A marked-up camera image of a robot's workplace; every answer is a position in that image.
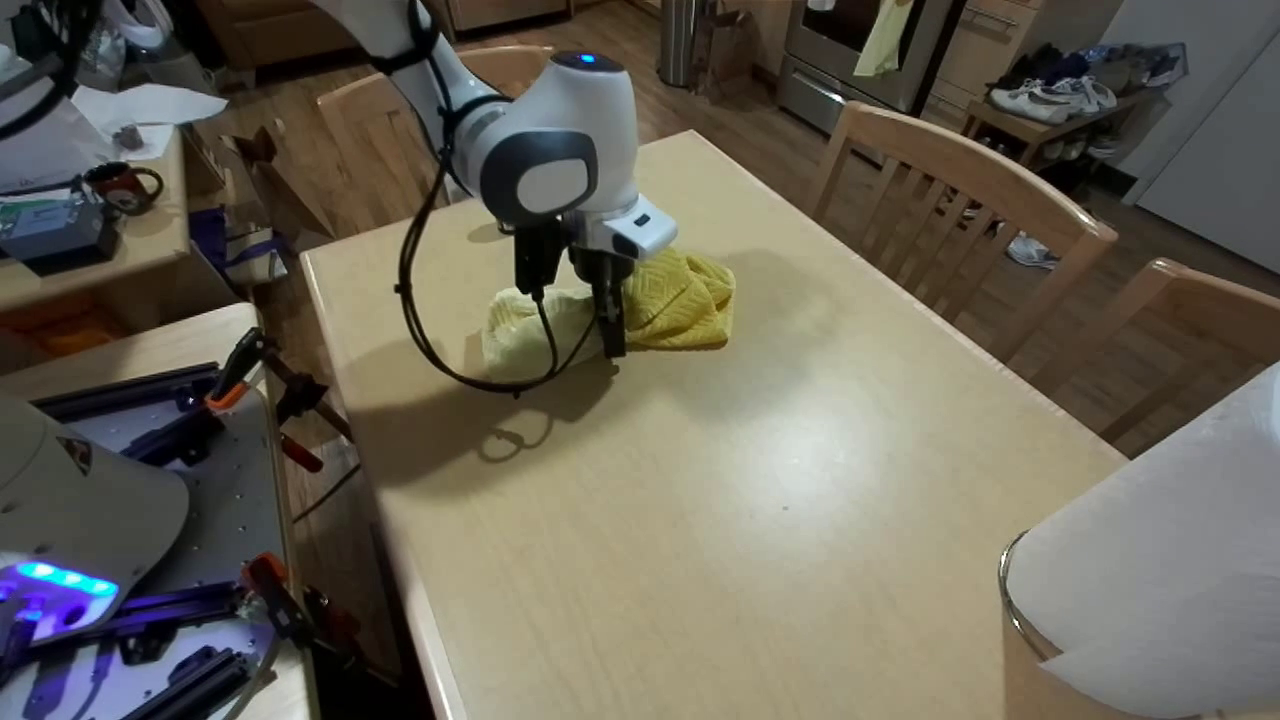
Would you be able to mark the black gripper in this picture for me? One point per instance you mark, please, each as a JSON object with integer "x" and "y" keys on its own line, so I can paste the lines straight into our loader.
{"x": 542, "y": 236}

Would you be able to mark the yellow towel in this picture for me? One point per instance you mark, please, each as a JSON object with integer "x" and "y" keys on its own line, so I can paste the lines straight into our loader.
{"x": 683, "y": 303}

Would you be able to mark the white paper towel roll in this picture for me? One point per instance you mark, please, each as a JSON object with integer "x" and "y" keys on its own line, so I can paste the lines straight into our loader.
{"x": 1162, "y": 562}

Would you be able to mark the wooden chair holding tote bag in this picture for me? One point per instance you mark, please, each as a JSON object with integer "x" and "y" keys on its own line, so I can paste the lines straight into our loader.
{"x": 373, "y": 134}

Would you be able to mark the grey trash can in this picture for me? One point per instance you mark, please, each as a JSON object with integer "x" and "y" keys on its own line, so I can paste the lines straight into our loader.
{"x": 683, "y": 42}

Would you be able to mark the brown paper bag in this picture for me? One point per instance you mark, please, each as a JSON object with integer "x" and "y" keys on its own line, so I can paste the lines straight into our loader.
{"x": 724, "y": 44}

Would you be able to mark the dark steel appliance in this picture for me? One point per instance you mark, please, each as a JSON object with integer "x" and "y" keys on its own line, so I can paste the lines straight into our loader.
{"x": 824, "y": 75}

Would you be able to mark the wooden slat-back chair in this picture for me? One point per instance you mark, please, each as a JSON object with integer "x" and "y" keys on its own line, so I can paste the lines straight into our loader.
{"x": 1200, "y": 333}
{"x": 960, "y": 200}

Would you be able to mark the hanging yellow cloth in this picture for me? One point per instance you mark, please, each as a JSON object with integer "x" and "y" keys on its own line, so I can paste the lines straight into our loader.
{"x": 883, "y": 42}

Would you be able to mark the wooden drawer unit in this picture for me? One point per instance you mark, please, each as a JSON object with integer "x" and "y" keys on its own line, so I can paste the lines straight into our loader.
{"x": 254, "y": 33}

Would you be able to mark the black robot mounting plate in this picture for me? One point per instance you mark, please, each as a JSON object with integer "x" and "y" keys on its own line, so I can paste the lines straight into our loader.
{"x": 201, "y": 494}

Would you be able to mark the wooden side desk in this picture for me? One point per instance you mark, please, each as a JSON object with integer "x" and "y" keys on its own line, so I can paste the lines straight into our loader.
{"x": 132, "y": 254}

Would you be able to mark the white grey sneaker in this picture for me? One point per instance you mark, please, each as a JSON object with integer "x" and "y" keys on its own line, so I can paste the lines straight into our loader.
{"x": 1029, "y": 251}

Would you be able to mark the white paper sheet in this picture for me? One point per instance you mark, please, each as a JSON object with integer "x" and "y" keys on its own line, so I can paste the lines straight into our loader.
{"x": 144, "y": 106}

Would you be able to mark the light wooden cabinet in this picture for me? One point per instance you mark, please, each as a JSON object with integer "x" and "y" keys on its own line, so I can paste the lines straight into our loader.
{"x": 984, "y": 55}

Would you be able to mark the wooden shoe rack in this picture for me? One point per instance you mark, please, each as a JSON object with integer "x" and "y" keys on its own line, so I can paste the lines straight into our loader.
{"x": 1024, "y": 136}

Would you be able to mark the grey blue device box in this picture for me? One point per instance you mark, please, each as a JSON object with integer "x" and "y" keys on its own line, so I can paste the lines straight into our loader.
{"x": 47, "y": 224}

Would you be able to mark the white door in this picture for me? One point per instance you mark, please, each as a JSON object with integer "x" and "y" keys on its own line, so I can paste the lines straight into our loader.
{"x": 1212, "y": 134}

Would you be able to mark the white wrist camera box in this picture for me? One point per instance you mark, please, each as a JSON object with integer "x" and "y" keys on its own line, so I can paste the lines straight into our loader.
{"x": 643, "y": 224}

